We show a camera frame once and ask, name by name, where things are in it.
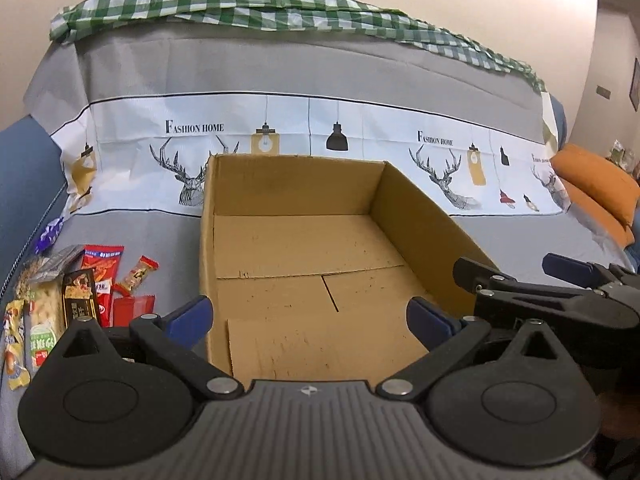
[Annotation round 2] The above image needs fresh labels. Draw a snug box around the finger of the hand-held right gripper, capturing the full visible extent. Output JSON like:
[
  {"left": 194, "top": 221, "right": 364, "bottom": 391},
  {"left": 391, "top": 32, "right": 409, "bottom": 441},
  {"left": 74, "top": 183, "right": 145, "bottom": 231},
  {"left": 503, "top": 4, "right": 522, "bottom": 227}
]
[
  {"left": 452, "top": 257, "right": 608, "bottom": 322},
  {"left": 542, "top": 253, "right": 640, "bottom": 291}
]

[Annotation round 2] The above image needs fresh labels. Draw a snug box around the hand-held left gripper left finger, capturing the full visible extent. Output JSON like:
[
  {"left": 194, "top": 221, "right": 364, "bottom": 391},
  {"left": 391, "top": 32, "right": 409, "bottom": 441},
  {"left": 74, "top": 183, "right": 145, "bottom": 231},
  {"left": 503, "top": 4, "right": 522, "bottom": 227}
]
[{"left": 47, "top": 295, "right": 246, "bottom": 402}]

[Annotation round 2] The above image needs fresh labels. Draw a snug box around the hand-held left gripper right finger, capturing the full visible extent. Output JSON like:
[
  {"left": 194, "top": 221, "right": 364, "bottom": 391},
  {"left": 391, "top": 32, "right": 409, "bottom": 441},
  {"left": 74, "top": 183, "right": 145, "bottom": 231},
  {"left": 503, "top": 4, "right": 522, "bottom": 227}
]
[{"left": 375, "top": 296, "right": 573, "bottom": 402}]

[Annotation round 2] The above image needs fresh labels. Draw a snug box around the red square packet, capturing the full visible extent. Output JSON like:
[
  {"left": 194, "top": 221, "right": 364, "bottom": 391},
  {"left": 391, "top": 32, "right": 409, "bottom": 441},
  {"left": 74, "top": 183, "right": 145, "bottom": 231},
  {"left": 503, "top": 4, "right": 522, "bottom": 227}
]
[{"left": 112, "top": 294, "right": 156, "bottom": 328}]

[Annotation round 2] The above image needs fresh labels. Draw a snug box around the small orange snack bar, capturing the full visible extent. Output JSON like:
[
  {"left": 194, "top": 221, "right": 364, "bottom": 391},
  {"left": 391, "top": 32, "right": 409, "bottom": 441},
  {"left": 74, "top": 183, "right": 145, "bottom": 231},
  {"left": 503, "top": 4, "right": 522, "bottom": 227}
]
[{"left": 114, "top": 256, "right": 158, "bottom": 295}]

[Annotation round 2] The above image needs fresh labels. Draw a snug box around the large red snack packet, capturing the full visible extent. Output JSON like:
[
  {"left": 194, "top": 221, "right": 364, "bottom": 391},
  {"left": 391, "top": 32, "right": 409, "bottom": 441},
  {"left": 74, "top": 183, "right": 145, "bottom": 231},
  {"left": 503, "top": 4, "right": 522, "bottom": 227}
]
[{"left": 80, "top": 245, "right": 125, "bottom": 328}]

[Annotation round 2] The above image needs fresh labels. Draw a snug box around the black snack bar packet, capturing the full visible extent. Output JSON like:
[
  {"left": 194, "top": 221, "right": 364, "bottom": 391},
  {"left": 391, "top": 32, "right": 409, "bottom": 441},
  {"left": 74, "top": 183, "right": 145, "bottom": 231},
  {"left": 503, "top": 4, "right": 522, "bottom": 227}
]
[{"left": 62, "top": 269, "right": 97, "bottom": 331}]

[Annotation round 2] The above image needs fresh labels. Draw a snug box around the brown cardboard box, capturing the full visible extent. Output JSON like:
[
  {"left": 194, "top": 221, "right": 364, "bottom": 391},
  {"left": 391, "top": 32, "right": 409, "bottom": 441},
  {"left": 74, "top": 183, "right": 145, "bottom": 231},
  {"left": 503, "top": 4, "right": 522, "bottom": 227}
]
[{"left": 199, "top": 154, "right": 515, "bottom": 392}]

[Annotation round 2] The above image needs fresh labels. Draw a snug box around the silver snack packet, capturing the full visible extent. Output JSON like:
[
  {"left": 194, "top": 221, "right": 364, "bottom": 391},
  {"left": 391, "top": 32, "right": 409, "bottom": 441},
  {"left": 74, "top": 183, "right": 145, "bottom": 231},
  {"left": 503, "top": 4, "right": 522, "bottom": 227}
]
[{"left": 37, "top": 245, "right": 86, "bottom": 281}]

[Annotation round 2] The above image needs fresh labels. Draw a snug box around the white green cracker packet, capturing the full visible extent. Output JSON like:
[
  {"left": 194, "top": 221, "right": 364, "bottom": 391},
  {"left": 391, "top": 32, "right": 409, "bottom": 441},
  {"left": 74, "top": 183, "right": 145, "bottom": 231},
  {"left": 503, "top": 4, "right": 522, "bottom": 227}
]
[{"left": 25, "top": 282, "right": 68, "bottom": 373}]

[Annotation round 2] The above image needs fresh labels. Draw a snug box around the purple snack packet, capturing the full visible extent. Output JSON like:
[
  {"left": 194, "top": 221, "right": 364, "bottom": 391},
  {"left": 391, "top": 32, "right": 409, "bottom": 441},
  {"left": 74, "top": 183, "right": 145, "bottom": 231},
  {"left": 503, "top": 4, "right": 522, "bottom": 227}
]
[{"left": 34, "top": 215, "right": 66, "bottom": 255}]

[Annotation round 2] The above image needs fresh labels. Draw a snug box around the yellow snack packet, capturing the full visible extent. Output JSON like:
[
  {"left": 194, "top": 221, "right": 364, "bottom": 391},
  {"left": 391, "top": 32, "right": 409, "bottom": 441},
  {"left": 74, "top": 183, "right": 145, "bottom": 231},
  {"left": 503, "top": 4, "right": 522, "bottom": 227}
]
[{"left": 4, "top": 300, "right": 28, "bottom": 391}]

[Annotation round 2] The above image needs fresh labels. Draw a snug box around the orange cushion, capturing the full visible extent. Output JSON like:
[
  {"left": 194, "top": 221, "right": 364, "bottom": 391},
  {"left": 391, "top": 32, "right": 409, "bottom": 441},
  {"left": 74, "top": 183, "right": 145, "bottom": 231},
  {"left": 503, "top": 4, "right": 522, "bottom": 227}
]
[{"left": 552, "top": 142, "right": 640, "bottom": 247}]

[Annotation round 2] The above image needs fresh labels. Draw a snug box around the green checked cloth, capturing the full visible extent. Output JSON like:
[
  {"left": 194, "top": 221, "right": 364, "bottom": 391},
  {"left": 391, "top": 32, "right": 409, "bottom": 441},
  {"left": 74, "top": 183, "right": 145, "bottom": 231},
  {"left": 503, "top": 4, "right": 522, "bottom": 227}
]
[{"left": 49, "top": 0, "right": 548, "bottom": 93}]

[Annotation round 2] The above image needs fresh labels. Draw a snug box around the black metal chain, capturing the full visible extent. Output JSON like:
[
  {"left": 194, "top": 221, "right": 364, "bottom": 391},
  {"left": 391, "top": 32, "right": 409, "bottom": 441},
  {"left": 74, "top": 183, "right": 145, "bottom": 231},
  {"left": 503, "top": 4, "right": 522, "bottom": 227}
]
[{"left": 0, "top": 185, "right": 68, "bottom": 296}]

